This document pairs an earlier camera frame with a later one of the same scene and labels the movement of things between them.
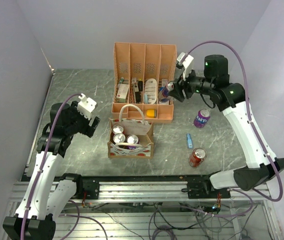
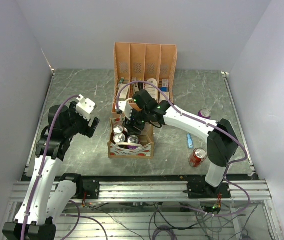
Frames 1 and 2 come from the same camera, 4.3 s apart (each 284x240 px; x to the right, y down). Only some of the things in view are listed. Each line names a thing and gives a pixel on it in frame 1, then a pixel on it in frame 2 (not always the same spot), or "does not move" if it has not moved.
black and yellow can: (119, 138) does not move
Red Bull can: (162, 96) to (135, 131)
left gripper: (87, 129) does not move
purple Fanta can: (132, 139) does not move
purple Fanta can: (202, 118) does not move
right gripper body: (192, 84) to (138, 119)
